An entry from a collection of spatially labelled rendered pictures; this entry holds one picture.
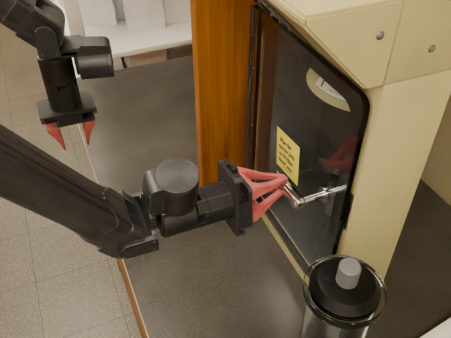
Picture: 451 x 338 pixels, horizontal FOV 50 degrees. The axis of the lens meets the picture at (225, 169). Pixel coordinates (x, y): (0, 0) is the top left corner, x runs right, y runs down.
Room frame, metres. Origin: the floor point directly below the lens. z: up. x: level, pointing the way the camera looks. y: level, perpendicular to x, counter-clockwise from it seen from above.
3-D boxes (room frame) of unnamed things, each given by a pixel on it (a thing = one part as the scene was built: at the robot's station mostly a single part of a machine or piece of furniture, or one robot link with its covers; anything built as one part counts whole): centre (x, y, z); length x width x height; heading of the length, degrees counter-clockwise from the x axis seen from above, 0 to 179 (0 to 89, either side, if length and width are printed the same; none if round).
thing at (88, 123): (0.77, 0.29, 1.14); 0.07 x 0.07 x 0.09; 23
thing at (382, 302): (0.37, -0.16, 1.06); 0.11 x 0.11 x 0.21
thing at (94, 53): (0.77, 0.26, 1.31); 0.11 x 0.09 x 0.12; 102
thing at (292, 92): (0.61, -0.11, 1.19); 0.30 x 0.01 x 0.40; 23
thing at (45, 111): (0.76, 0.30, 1.21); 0.10 x 0.07 x 0.07; 113
